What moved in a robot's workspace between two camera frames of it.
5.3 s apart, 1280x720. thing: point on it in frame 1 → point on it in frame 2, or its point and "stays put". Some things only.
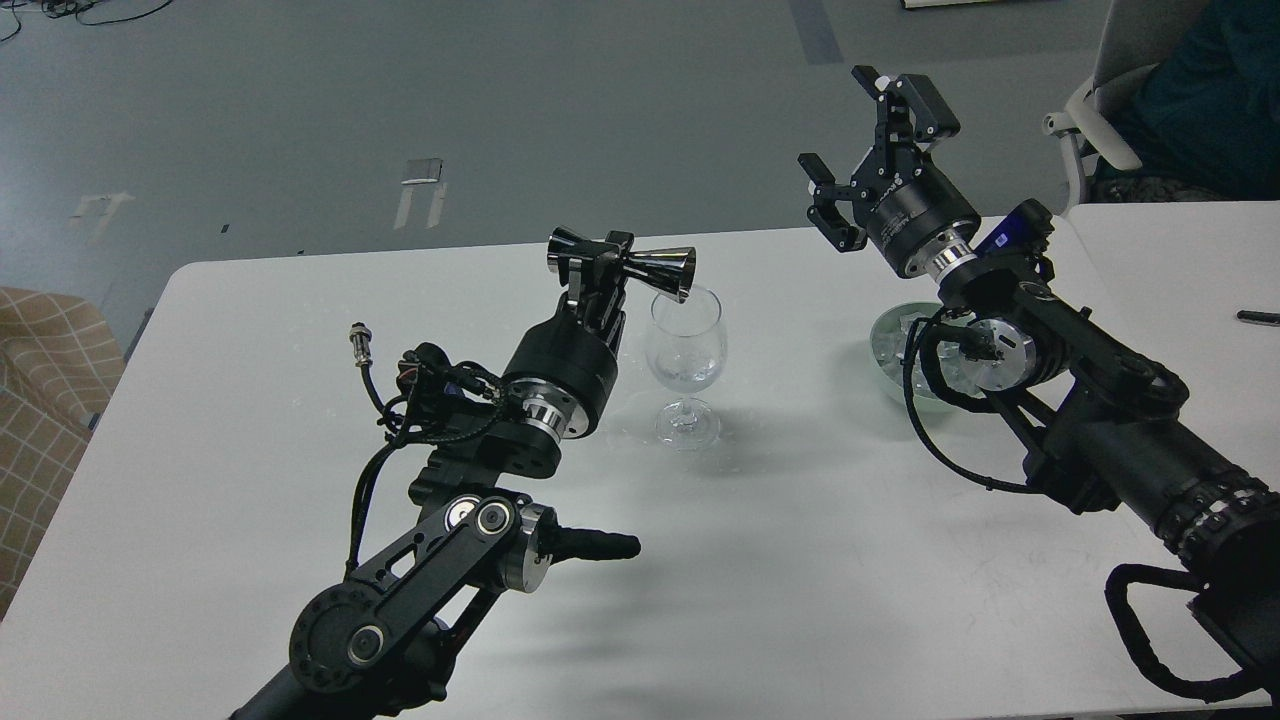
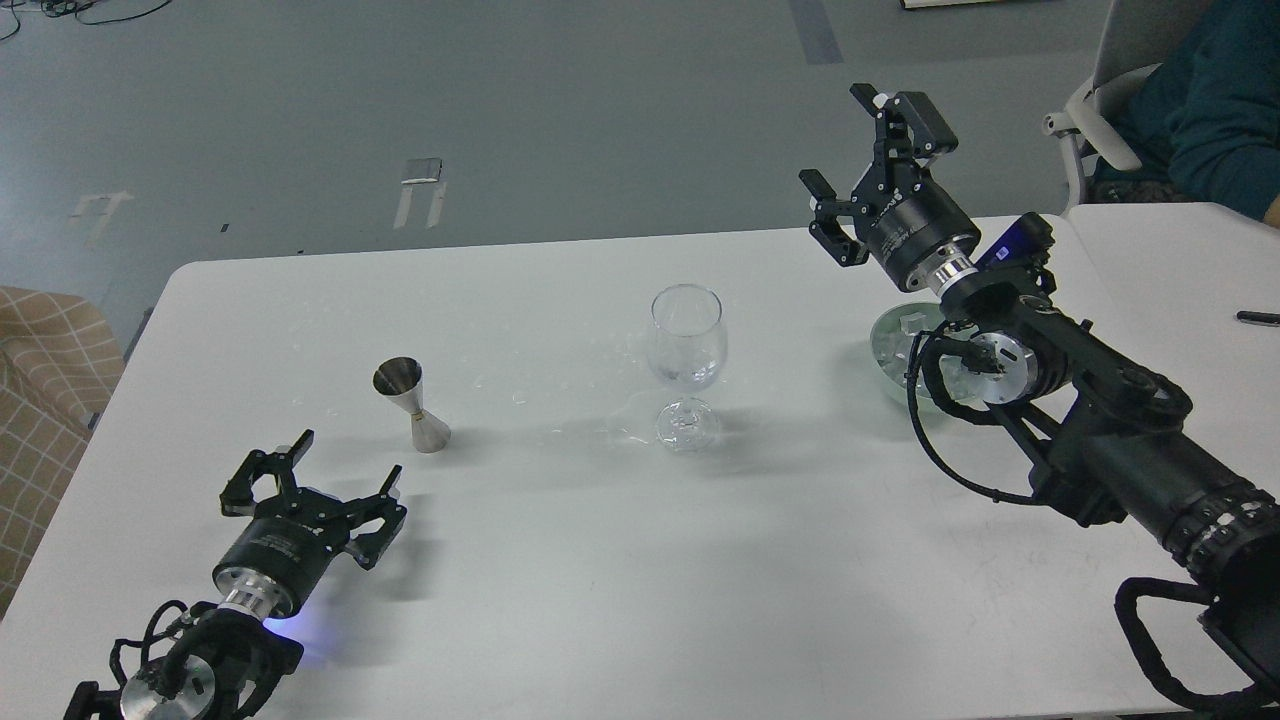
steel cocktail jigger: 669,272 → 400,379
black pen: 1257,316 stays put
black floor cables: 60,8 stays put
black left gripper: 567,370 → 276,562
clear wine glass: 686,345 stays put
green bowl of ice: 888,340 stays put
